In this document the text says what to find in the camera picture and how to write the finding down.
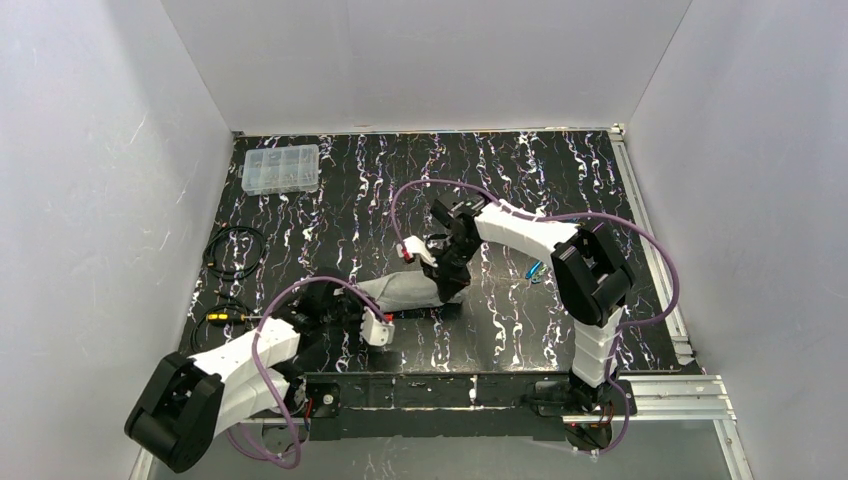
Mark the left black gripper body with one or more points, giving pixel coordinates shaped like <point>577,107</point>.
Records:
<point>338,291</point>

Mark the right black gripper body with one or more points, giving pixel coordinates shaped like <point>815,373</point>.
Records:
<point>452,266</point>

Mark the grey cloth napkin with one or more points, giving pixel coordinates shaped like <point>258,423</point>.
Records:
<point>403,291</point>

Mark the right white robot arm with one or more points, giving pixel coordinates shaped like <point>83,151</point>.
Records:
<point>592,276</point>

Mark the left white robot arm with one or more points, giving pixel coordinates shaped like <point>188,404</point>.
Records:
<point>190,400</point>

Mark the blue metallic fork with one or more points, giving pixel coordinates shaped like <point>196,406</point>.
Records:
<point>534,270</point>

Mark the clear plastic organizer box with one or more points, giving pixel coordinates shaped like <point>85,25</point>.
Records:
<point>280,170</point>

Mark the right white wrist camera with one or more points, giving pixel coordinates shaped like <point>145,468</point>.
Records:
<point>413,248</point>

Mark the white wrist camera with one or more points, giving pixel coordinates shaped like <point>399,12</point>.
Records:
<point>374,331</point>
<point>413,248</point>

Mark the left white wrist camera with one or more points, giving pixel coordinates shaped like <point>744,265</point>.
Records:
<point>374,331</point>

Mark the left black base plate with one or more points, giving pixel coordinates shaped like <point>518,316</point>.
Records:
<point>317,399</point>

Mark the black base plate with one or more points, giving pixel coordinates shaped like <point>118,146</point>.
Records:
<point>564,398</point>
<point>317,399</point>

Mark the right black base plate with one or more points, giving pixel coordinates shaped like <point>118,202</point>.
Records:
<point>564,398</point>

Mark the aluminium front rail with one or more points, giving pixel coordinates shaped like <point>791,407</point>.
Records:
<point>658,397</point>

